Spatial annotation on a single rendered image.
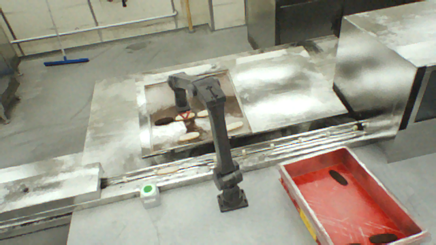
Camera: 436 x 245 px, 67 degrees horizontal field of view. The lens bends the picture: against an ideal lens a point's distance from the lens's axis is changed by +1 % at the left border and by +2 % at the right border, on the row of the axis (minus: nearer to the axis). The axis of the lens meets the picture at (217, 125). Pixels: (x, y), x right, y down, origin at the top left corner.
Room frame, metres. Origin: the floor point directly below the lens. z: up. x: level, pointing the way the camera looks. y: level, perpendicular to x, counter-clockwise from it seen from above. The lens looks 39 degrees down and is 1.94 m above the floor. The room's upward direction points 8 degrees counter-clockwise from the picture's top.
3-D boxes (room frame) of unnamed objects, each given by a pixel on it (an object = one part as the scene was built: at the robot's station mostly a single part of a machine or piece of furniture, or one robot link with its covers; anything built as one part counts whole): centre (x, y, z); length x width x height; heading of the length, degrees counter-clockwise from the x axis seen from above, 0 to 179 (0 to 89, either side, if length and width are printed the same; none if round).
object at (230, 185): (0.89, -0.01, 0.94); 0.09 x 0.05 x 0.10; 21
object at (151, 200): (0.93, 0.33, 0.84); 0.08 x 0.08 x 0.11; 7
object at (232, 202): (0.87, -0.02, 0.86); 0.12 x 0.09 x 0.08; 97
